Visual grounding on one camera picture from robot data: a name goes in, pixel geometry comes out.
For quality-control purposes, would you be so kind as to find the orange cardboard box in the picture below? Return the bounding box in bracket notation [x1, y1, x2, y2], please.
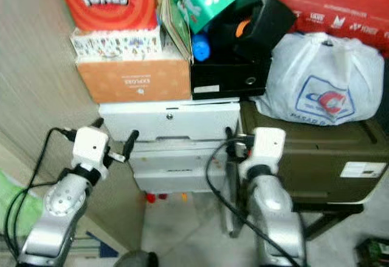
[76, 57, 192, 103]

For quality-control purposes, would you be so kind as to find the dark green crate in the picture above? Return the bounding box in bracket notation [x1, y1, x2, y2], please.
[356, 238, 389, 267]

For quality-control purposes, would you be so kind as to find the red racket bag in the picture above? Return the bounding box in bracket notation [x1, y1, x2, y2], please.
[270, 0, 389, 52]

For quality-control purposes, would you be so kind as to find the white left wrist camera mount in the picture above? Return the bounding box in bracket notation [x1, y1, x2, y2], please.
[71, 126, 111, 165]

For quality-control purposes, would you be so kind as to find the grey robot left leg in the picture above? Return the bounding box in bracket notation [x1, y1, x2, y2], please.
[114, 250, 159, 267]

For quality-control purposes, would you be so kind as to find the red Looney Tunes box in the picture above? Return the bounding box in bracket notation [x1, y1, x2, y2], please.
[55, 0, 159, 32]

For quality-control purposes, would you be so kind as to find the white patterned gift box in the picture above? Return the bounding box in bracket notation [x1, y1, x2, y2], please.
[71, 27, 164, 62]

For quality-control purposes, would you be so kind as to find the dark blue flat item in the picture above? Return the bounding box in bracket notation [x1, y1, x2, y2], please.
[85, 232, 119, 258]

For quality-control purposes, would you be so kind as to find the light green cloth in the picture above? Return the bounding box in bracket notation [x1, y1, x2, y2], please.
[0, 173, 40, 243]

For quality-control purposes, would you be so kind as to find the beige wood grain wardrobe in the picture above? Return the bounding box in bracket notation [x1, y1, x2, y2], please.
[0, 0, 140, 258]

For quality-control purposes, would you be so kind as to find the black flat box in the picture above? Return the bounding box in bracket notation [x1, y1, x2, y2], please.
[190, 57, 273, 100]

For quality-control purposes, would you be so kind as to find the stack of thin books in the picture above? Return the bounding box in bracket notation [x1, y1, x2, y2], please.
[158, 0, 194, 64]

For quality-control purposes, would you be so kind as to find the blue round cap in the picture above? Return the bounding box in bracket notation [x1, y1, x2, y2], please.
[191, 34, 212, 62]

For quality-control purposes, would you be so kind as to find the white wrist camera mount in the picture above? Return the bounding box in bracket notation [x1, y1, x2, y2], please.
[71, 126, 111, 165]
[237, 127, 287, 181]

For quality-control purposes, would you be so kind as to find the olive green storage trunk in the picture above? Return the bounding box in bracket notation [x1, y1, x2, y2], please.
[237, 100, 389, 204]

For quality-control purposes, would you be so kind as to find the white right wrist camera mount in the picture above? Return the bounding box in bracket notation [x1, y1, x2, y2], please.
[237, 127, 287, 181]

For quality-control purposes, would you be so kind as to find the white metal lock drawer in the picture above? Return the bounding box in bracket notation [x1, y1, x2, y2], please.
[97, 99, 242, 142]

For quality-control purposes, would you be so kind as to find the white bag with blue logo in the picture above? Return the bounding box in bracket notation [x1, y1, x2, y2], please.
[252, 32, 385, 126]

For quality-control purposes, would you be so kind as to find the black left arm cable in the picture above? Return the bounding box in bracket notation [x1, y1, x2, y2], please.
[3, 127, 80, 262]

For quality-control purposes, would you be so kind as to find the black case with orange knob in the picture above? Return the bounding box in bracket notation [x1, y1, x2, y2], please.
[210, 0, 297, 61]

